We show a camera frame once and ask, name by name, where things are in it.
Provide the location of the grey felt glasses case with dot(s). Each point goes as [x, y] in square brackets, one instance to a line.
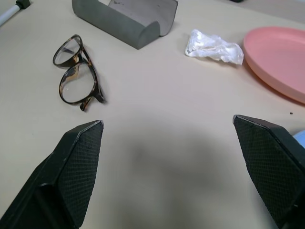
[126, 21]

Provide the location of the tortoiseshell eyeglasses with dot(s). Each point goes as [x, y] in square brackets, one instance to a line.
[75, 70]

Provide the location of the white pen with black cap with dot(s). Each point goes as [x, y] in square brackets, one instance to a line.
[10, 9]

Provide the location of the light blue object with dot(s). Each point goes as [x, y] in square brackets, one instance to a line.
[299, 138]

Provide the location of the pink plastic plate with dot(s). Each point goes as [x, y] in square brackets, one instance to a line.
[278, 59]

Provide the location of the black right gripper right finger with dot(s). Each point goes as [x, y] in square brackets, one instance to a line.
[269, 164]

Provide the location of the crumpled white plastic wrapper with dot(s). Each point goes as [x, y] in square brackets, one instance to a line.
[213, 47]

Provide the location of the black object at table edge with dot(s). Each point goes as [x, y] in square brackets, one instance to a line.
[237, 1]

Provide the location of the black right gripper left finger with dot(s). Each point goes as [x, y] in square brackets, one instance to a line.
[71, 171]

